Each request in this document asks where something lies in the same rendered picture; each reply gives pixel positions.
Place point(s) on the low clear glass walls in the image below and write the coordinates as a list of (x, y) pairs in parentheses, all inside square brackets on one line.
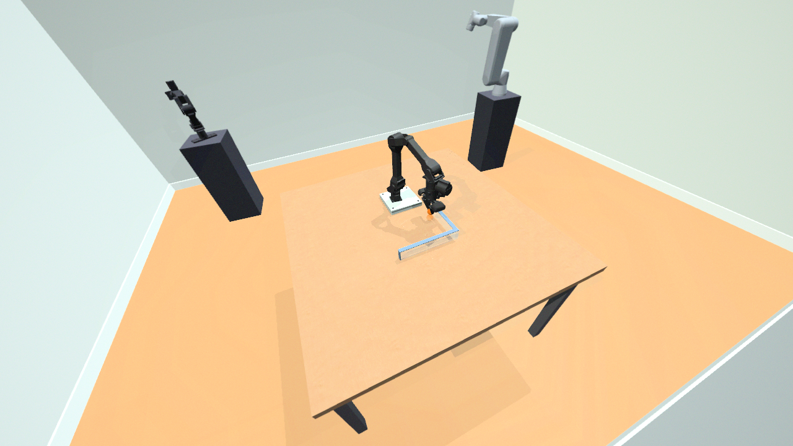
[(434, 243)]

